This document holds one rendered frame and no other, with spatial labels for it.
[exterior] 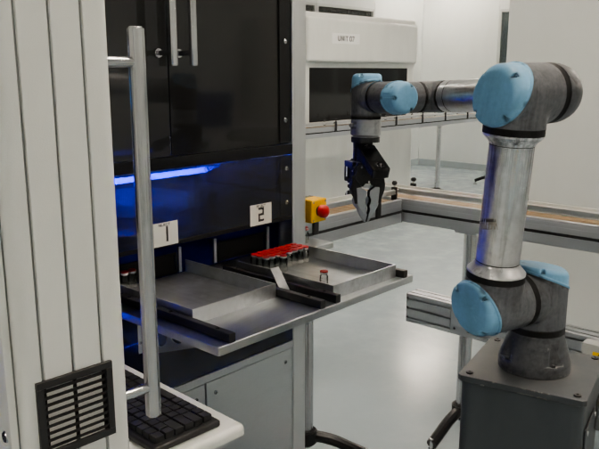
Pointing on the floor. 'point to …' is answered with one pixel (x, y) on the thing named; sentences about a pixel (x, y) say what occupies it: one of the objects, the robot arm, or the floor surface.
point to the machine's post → (288, 234)
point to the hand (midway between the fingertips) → (366, 217)
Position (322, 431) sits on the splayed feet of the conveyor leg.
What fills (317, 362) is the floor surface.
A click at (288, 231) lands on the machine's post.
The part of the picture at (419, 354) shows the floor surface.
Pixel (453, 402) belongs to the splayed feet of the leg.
